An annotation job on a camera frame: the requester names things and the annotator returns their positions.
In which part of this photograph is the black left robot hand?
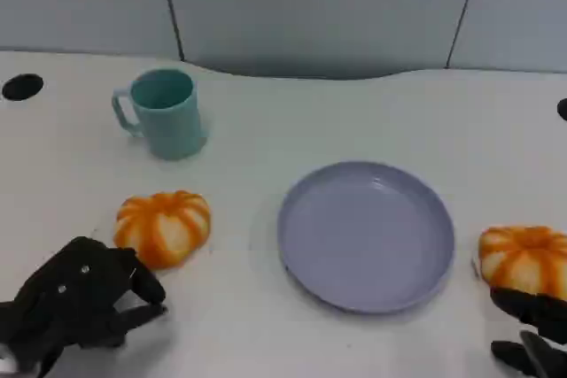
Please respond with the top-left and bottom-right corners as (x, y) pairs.
(0, 235), (168, 378)

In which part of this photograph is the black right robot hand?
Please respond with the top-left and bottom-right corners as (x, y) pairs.
(489, 285), (567, 378)

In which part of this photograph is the orange and white bread roll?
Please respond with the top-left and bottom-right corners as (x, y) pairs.
(478, 226), (567, 302)
(113, 190), (213, 271)

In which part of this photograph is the pale green mug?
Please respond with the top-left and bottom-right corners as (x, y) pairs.
(111, 67), (209, 161)

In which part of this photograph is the lilac plate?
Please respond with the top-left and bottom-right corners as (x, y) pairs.
(277, 160), (456, 314)

